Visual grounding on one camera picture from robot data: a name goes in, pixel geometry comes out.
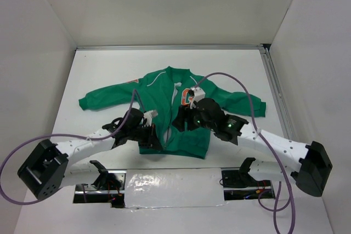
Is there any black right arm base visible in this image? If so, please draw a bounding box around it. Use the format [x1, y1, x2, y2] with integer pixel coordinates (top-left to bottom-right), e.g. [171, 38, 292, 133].
[219, 158, 275, 201]

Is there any white cover panel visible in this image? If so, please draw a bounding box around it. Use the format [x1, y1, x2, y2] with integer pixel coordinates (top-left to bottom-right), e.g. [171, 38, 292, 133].
[124, 168, 225, 208]

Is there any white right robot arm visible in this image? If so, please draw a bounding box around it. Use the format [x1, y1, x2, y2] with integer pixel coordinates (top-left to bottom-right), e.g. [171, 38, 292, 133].
[172, 98, 332, 197]

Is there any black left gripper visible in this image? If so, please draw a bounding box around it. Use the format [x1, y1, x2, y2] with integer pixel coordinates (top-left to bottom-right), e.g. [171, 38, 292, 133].
[128, 123, 163, 151]

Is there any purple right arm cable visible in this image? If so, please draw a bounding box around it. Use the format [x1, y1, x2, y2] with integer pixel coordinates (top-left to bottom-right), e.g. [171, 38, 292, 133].
[195, 72, 297, 234]

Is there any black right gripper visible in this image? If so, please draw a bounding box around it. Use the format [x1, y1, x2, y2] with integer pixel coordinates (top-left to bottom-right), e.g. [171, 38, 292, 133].
[171, 102, 216, 132]

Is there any green zip jacket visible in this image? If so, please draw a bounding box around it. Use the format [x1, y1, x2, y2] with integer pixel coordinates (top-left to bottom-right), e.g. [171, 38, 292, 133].
[78, 66, 267, 159]

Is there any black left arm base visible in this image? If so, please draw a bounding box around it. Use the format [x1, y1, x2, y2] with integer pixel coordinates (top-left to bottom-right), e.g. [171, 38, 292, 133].
[73, 160, 126, 208]

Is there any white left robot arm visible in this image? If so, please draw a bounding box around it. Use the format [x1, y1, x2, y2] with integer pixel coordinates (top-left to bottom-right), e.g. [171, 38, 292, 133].
[18, 108, 162, 201]

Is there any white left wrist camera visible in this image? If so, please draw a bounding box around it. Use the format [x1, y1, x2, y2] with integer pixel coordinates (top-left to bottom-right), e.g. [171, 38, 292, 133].
[144, 110, 158, 126]

